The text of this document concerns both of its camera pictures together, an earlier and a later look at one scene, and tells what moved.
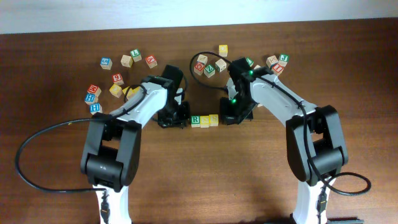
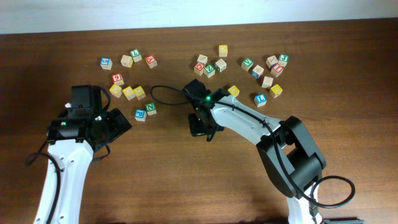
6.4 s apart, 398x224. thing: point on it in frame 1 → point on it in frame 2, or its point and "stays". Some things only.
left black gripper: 165,123 → 119,124
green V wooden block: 250,62 stays
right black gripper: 229,116 → 196,129
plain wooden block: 126,61 stays
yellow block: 115,90 stays
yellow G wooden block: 130,92 stays
